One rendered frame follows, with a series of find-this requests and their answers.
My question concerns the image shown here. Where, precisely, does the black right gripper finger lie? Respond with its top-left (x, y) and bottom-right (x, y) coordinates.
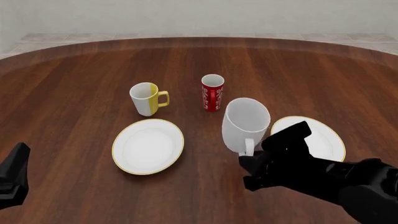
top-left (261, 120), bottom-right (313, 160)
top-left (238, 151), bottom-right (272, 175)

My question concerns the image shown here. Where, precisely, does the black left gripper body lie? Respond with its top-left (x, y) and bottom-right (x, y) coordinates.
top-left (0, 179), bottom-right (30, 210)

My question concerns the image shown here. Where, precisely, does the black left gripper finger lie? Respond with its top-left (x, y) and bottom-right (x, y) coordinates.
top-left (0, 142), bottom-right (31, 188)

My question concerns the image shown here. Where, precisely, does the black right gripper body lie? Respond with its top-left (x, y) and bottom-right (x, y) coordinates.
top-left (243, 152), bottom-right (330, 196)

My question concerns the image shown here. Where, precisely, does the white plate with gold rim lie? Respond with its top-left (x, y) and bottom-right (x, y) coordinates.
top-left (111, 118), bottom-right (185, 175)
top-left (270, 116), bottom-right (346, 162)

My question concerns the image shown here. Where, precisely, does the red patterned mug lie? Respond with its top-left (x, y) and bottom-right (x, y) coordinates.
top-left (200, 73), bottom-right (225, 113)

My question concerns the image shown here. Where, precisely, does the white and yellow mug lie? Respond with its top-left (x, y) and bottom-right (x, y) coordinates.
top-left (129, 82), bottom-right (170, 117)

